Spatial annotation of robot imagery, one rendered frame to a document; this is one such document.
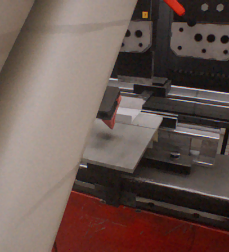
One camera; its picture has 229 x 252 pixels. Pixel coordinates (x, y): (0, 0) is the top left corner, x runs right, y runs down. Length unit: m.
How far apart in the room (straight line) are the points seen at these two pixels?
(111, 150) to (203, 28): 0.34
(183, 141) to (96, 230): 0.40
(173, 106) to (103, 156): 0.50
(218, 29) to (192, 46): 0.07
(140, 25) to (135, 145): 0.29
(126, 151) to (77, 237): 0.49
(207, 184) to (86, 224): 0.42
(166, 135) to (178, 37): 0.27
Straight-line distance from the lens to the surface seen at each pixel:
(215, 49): 0.61
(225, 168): 0.76
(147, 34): 0.63
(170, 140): 0.72
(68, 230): 0.95
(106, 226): 0.84
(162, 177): 0.68
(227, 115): 0.96
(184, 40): 0.62
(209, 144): 0.71
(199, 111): 0.95
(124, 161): 0.50
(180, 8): 0.58
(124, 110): 0.73
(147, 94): 0.86
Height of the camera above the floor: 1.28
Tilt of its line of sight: 26 degrees down
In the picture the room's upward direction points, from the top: straight up
